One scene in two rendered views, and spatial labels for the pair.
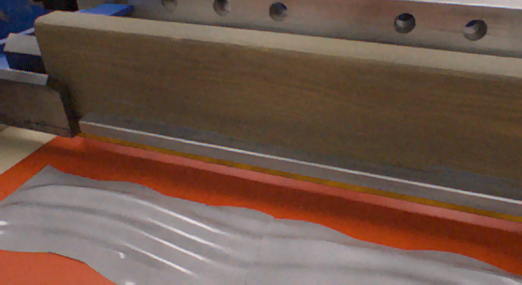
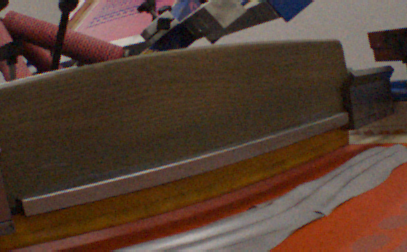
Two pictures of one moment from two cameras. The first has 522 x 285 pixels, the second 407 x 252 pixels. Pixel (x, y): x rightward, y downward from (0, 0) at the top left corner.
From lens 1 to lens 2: 30 cm
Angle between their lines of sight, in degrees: 59
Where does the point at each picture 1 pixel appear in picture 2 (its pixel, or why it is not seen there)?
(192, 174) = (131, 235)
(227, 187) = (175, 226)
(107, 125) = (53, 192)
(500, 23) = not seen: hidden behind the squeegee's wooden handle
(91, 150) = not seen: outside the picture
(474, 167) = (311, 108)
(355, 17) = not seen: hidden behind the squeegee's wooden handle
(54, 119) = not seen: outside the picture
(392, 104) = (264, 75)
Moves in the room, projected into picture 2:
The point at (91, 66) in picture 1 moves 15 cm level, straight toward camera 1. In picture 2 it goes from (18, 129) to (298, 85)
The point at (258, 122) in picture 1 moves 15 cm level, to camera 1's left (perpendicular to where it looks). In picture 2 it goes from (183, 131) to (12, 183)
